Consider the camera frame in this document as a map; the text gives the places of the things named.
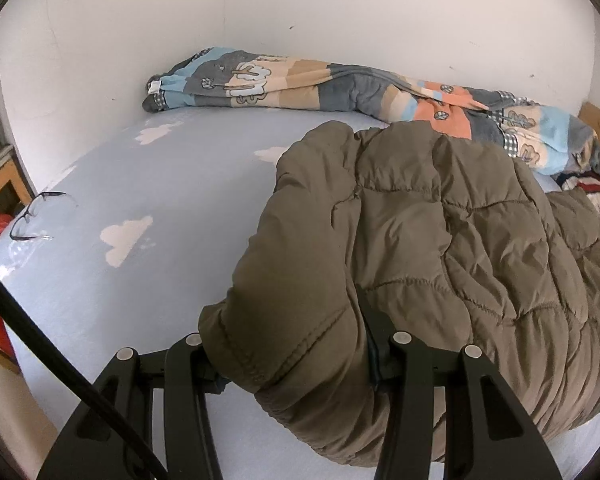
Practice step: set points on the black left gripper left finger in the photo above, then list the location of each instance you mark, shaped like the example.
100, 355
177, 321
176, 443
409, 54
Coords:
88, 448

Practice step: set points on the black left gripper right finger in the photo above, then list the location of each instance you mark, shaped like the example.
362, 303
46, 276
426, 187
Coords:
488, 435

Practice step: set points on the olive brown padded jacket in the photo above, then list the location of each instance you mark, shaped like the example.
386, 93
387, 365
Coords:
452, 239

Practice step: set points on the light blue cloud bedsheet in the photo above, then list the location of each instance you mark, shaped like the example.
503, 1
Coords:
166, 211

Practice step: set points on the wooden bedside shelf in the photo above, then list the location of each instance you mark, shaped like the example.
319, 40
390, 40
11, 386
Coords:
15, 190

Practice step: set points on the patchwork cartoon print quilt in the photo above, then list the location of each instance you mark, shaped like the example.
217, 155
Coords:
548, 139

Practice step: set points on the black frame eyeglasses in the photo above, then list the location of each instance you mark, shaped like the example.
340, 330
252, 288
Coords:
43, 217

